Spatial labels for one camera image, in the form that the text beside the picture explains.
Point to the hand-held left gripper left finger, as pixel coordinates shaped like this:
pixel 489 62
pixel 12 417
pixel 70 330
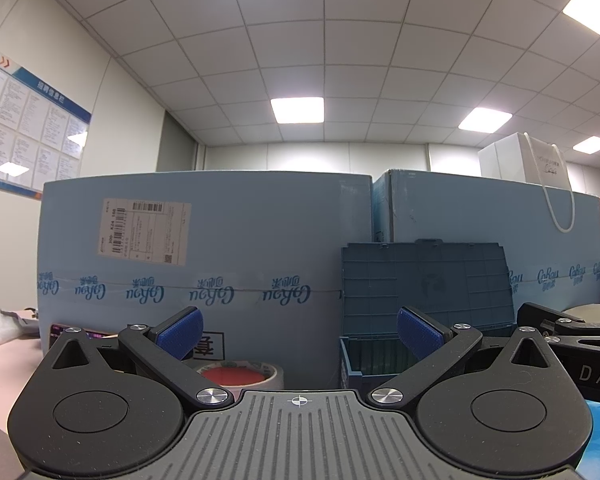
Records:
pixel 185 332

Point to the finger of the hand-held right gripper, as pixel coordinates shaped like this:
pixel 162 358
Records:
pixel 580 327

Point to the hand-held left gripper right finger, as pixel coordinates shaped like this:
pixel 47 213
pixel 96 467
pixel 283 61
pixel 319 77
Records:
pixel 417 335

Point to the dark blue plastic crate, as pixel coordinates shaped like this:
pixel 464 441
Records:
pixel 420 275

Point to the purple packet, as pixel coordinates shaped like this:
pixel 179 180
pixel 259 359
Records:
pixel 97 334

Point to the white tape roll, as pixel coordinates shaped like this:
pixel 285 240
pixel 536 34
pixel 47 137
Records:
pixel 267 372

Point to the blue cardboard box white label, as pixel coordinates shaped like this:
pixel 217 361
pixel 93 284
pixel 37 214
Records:
pixel 255 230

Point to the large blue printed cardboard box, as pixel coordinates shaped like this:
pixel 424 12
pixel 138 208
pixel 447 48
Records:
pixel 455 210

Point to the small grey object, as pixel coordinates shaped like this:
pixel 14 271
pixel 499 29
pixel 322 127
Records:
pixel 22 325

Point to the wall notice board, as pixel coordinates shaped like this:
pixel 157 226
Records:
pixel 30 120

